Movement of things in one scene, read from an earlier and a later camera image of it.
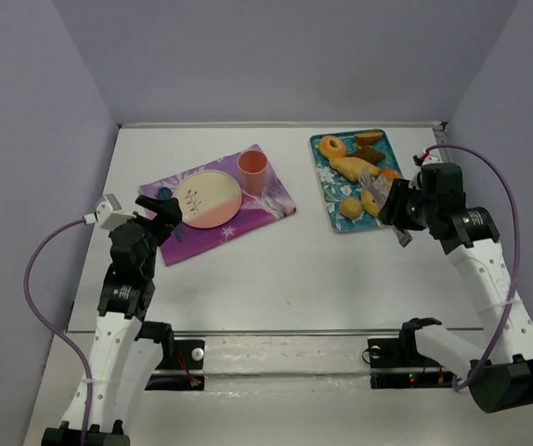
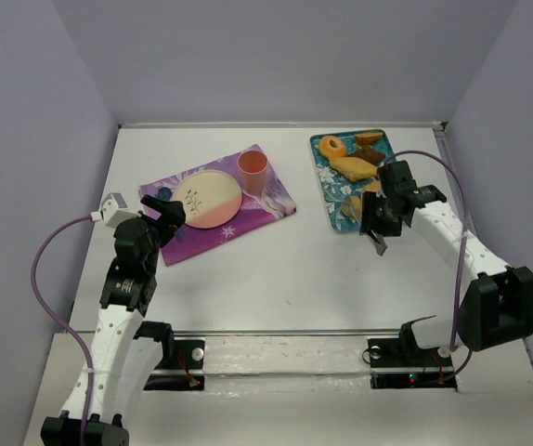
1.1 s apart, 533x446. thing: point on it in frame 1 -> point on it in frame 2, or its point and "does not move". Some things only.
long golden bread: (351, 167) does not move
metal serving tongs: (377, 186) -> (378, 242)
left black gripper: (163, 215) does not move
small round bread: (351, 207) does not move
